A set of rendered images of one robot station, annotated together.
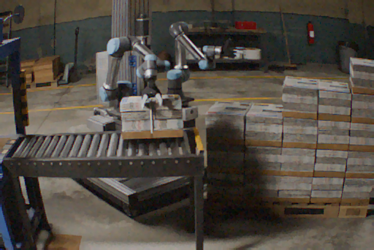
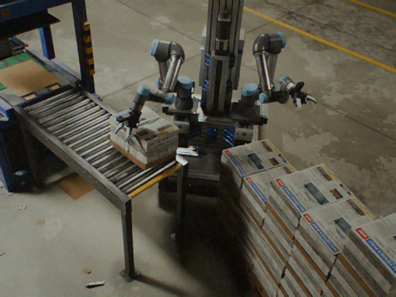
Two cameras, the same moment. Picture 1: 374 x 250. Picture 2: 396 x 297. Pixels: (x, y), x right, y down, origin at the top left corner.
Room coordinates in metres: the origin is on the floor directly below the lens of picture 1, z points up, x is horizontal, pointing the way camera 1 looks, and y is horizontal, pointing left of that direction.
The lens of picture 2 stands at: (1.54, -1.69, 2.83)
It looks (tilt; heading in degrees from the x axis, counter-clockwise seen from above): 40 degrees down; 44
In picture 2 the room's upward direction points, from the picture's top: 5 degrees clockwise
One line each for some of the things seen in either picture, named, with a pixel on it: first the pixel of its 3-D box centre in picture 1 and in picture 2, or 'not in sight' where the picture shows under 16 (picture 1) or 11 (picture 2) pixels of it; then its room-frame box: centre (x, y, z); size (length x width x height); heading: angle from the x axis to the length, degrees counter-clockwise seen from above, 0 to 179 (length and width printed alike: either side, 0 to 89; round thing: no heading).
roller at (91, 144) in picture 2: (103, 148); (101, 140); (2.80, 0.53, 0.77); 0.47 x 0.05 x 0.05; 3
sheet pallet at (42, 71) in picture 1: (36, 72); not in sight; (9.03, 3.21, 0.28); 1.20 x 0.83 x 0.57; 93
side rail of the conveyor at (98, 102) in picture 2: (98, 140); (124, 125); (3.05, 0.61, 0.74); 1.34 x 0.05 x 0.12; 93
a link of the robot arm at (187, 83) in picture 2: (123, 89); (184, 86); (3.51, 0.47, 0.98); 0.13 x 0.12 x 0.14; 125
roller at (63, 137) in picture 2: (75, 148); (85, 127); (2.79, 0.73, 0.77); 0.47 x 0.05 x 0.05; 3
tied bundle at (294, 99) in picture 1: (301, 97); (308, 200); (3.32, -0.87, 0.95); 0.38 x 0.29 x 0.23; 162
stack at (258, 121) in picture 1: (283, 161); (279, 241); (3.36, -0.74, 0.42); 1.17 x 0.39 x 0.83; 72
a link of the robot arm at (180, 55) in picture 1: (180, 51); (269, 67); (3.97, 0.04, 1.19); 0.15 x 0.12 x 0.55; 157
